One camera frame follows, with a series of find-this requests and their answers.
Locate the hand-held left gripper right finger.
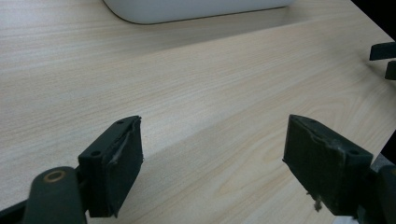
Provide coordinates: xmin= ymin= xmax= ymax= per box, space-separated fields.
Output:
xmin=282 ymin=114 xmax=374 ymax=217

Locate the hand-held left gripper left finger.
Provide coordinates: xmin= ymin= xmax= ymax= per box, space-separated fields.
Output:
xmin=78 ymin=115 xmax=145 ymax=218

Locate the white plastic container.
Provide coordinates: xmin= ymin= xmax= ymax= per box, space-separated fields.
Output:
xmin=102 ymin=0 xmax=297 ymax=25

